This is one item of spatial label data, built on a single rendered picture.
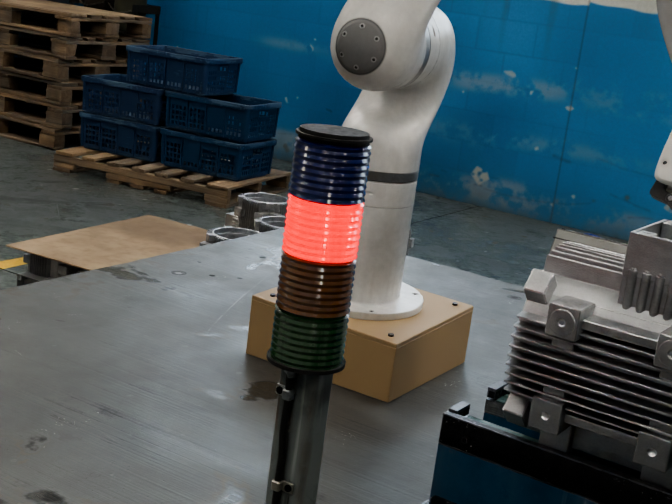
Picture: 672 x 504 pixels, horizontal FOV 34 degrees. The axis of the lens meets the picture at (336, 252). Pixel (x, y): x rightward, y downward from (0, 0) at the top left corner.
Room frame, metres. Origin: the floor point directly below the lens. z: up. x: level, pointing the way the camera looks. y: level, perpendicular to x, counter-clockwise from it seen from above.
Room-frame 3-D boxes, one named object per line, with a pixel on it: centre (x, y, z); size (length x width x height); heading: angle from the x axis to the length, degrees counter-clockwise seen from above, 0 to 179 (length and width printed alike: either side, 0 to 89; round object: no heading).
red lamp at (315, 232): (0.83, 0.01, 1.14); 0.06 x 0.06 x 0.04
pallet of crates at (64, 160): (6.58, 1.05, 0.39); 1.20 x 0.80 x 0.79; 68
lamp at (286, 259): (0.83, 0.01, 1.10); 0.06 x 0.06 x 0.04
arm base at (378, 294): (1.52, -0.04, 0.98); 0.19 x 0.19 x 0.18
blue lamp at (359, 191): (0.83, 0.01, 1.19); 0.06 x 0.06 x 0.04
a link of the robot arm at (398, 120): (1.54, -0.05, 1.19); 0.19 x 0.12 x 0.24; 155
